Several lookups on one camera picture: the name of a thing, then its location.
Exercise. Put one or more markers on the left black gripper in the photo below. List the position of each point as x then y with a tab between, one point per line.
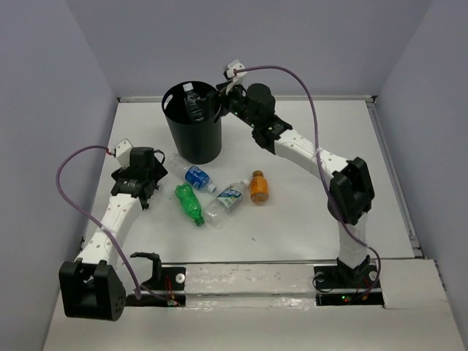
159	172

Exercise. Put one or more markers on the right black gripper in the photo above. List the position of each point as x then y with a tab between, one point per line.
221	97

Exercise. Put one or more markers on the clear bottle without label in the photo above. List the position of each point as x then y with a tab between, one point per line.
193	110

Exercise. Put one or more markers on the orange juice bottle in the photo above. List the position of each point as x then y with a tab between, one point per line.
259	191

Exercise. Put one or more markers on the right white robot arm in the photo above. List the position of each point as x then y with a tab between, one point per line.
347	182

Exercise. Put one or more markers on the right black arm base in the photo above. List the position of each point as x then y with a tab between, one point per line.
339	285

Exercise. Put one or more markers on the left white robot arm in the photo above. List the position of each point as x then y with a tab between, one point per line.
96	283

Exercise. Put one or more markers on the black cylindrical waste bin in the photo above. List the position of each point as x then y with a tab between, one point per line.
198	143

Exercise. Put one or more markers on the green plastic bottle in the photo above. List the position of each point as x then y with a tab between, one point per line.
189	203

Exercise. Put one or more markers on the clear bottle blue label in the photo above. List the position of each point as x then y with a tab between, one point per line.
192	174

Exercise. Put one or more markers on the clear bottle white green label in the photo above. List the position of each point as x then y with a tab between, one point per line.
225	202

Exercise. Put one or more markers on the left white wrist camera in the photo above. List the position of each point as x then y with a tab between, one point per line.
121	152

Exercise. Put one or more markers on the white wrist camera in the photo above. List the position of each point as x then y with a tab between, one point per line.
121	152
234	74

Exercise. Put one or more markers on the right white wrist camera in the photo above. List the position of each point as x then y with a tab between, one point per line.
234	74

